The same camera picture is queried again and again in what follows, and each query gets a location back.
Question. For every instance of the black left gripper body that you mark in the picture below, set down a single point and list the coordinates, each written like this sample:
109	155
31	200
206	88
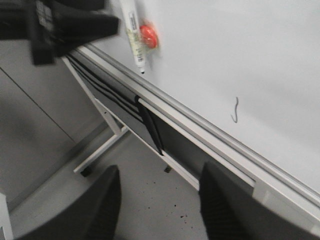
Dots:
31	20

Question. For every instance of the red round magnet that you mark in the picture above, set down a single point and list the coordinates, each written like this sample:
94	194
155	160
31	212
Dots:
149	36

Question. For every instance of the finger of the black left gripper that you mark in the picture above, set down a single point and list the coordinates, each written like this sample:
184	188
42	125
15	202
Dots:
93	216

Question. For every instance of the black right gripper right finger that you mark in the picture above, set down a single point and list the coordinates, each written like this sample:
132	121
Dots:
229	211

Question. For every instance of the white whiteboard marker pen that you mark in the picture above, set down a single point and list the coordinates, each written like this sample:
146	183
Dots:
132	29

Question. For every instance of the black right gripper left finger marker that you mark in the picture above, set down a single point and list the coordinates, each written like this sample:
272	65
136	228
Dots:
79	22

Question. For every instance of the white whiteboard with aluminium frame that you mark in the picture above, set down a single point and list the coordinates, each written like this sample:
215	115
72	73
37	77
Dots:
241	80

